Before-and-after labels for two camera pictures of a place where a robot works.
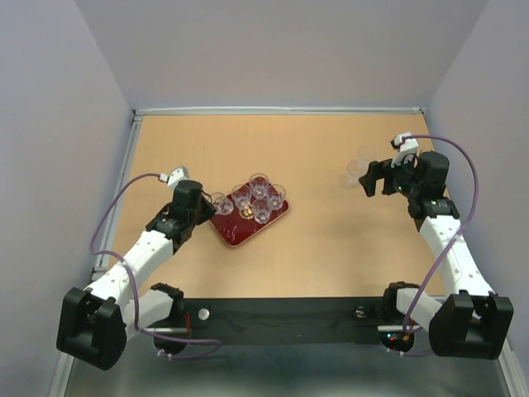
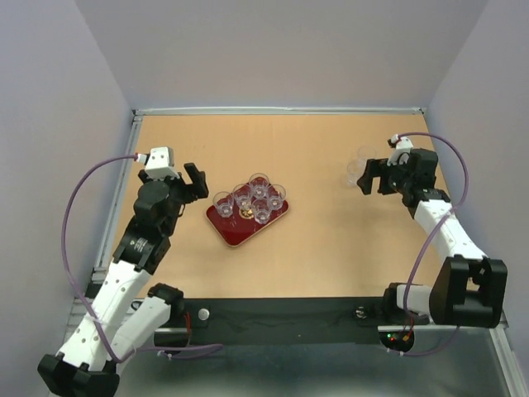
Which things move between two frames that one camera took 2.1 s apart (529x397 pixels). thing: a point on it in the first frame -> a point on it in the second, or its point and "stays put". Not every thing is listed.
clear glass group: (355, 169) stays put
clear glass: (261, 208) stays put
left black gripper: (208, 211) -> (198, 187)
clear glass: (242, 194) stays put
